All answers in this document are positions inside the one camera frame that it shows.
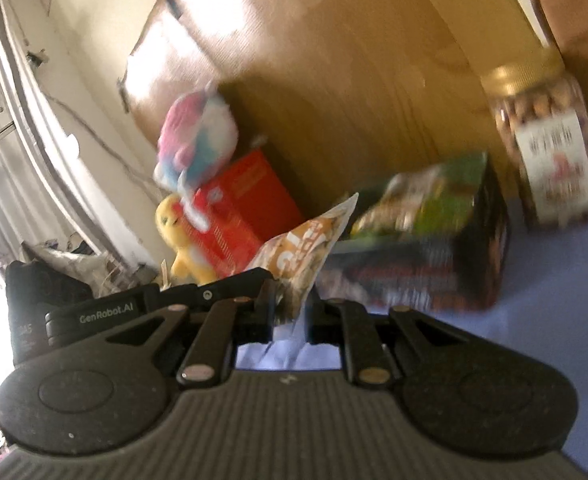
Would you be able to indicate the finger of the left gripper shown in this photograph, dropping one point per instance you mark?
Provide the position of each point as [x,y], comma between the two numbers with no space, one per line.
[245,284]

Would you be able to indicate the pastel plush dolphin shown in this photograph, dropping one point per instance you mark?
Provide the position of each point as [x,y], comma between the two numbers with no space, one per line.
[198,138]

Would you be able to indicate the nut packet orange label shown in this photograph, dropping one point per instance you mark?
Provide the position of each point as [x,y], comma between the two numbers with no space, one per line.
[296,257]

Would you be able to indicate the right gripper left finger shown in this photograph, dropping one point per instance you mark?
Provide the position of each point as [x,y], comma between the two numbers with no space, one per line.
[230,323]

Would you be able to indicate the blue printed cloth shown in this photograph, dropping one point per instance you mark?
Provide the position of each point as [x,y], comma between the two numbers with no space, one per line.
[502,395]

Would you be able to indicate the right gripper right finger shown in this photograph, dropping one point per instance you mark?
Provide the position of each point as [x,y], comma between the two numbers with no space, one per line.
[347,325]

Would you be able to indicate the wooden pattern board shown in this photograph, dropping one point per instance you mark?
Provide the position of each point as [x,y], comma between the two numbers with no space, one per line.
[345,92]

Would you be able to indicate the black sheep tin box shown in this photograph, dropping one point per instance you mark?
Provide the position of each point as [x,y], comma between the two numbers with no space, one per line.
[434,240]

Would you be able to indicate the yellow plush duck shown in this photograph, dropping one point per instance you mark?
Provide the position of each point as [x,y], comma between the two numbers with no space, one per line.
[176,231]

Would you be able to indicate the red gift bag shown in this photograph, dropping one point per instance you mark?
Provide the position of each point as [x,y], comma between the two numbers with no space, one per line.
[245,205]

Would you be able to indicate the cashew nut jar gold lid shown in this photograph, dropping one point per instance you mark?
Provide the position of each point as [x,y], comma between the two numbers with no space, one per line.
[541,116]

